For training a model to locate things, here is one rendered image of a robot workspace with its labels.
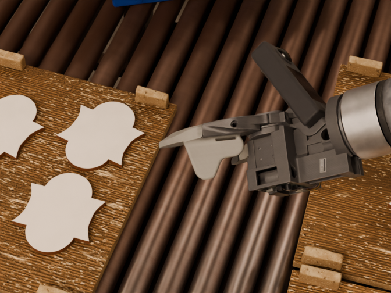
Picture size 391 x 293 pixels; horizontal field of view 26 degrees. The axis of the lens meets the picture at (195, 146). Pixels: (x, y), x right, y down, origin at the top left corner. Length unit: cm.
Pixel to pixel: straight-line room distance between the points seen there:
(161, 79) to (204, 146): 59
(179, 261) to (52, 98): 38
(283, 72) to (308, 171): 11
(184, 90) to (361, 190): 36
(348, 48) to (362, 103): 71
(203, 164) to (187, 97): 57
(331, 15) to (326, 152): 76
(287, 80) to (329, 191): 46
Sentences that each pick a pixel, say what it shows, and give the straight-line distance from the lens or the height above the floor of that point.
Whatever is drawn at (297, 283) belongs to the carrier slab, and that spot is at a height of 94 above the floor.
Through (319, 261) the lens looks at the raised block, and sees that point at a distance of 126.
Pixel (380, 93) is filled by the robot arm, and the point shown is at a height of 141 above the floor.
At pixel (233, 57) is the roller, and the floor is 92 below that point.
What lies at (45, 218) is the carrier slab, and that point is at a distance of 132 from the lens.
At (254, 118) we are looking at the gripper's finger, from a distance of 90.
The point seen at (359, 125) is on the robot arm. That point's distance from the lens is 86.
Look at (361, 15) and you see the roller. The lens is 163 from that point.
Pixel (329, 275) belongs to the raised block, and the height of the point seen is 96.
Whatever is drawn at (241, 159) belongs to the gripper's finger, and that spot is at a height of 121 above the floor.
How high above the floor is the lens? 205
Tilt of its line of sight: 54 degrees down
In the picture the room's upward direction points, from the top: straight up
